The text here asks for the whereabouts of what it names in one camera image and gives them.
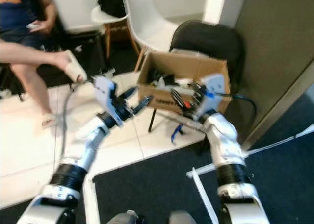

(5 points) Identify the grey robot right leg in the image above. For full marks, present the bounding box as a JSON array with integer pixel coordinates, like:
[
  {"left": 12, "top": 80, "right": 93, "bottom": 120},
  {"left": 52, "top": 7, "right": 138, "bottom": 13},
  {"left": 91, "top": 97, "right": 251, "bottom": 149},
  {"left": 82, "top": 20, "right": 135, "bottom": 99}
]
[{"left": 169, "top": 210, "right": 197, "bottom": 224}]

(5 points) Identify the black bag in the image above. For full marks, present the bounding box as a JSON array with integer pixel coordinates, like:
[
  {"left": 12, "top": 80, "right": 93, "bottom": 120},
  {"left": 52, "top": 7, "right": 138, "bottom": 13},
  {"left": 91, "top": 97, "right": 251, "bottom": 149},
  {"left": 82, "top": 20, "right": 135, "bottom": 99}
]
[{"left": 98, "top": 0, "right": 127, "bottom": 18}]

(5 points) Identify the black padded chair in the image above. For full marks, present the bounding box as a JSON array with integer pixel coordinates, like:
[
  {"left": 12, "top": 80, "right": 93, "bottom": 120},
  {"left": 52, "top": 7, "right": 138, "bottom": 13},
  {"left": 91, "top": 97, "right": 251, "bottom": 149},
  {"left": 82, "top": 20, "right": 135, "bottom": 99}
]
[{"left": 147, "top": 21, "right": 246, "bottom": 156}]

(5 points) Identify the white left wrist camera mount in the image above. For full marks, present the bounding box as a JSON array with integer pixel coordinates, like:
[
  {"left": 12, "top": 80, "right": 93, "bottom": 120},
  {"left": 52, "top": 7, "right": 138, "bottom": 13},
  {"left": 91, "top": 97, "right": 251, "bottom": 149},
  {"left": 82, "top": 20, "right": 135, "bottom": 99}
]
[{"left": 93, "top": 75, "right": 119, "bottom": 124}]

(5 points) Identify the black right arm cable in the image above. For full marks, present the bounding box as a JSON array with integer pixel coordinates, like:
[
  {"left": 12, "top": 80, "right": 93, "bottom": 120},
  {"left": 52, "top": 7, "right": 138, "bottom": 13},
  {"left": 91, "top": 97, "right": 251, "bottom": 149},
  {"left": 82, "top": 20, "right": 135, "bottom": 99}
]
[{"left": 221, "top": 93, "right": 258, "bottom": 124}]

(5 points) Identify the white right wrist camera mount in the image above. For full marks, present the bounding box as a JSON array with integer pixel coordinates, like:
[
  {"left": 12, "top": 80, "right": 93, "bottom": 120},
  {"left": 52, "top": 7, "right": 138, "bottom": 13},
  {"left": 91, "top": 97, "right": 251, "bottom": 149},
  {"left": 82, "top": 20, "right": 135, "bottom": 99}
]
[{"left": 198, "top": 73, "right": 226, "bottom": 118}]

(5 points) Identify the white plastic shell chair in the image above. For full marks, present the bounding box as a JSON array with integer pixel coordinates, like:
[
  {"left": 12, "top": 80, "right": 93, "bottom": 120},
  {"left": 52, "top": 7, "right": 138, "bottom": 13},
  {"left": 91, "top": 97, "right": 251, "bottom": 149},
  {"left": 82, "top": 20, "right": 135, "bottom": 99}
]
[
  {"left": 91, "top": 0, "right": 140, "bottom": 58},
  {"left": 120, "top": 0, "right": 181, "bottom": 72}
]

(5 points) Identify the person in blue shirt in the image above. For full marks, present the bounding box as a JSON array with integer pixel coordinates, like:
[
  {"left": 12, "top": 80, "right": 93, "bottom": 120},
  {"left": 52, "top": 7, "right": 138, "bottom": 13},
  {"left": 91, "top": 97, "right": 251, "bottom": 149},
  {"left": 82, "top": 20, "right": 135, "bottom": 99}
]
[{"left": 0, "top": 0, "right": 89, "bottom": 129}]

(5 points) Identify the open brown cardboard box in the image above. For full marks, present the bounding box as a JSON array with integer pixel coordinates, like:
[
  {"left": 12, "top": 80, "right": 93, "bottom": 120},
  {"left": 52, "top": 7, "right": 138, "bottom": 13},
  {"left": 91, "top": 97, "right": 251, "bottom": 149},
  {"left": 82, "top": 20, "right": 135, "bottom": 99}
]
[{"left": 137, "top": 51, "right": 232, "bottom": 114}]

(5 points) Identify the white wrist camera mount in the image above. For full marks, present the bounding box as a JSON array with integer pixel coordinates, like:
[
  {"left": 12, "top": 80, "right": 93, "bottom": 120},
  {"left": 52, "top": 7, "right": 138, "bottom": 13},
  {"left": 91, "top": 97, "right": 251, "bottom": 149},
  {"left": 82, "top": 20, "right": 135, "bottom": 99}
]
[
  {"left": 198, "top": 73, "right": 226, "bottom": 118},
  {"left": 93, "top": 75, "right": 119, "bottom": 124}
]

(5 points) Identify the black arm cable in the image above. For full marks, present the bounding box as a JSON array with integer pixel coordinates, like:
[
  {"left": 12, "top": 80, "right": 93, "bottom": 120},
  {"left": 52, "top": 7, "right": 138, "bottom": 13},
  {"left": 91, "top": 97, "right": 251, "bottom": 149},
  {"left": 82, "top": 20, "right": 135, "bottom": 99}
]
[
  {"left": 221, "top": 93, "right": 258, "bottom": 124},
  {"left": 60, "top": 79, "right": 96, "bottom": 161}
]

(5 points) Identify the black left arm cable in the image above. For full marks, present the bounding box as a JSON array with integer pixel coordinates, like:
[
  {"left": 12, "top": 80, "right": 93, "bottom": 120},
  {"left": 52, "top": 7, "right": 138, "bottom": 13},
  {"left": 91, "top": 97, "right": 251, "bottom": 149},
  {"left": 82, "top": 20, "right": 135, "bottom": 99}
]
[{"left": 60, "top": 79, "right": 96, "bottom": 161}]

